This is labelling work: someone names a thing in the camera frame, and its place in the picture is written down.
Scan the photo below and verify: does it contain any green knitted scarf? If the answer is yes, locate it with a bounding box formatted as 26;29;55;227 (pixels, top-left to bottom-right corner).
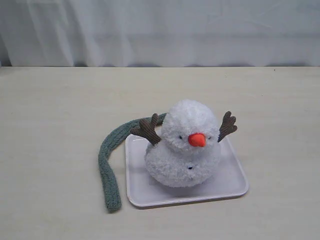
97;113;166;213

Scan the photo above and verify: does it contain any white square plastic tray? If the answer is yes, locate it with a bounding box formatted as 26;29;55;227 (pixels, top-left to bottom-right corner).
125;134;249;209

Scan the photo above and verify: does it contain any white backdrop curtain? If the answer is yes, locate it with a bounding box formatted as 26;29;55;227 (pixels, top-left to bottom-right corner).
0;0;320;67

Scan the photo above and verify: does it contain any white plush snowman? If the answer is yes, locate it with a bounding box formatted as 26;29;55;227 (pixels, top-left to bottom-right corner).
130;99;238;188

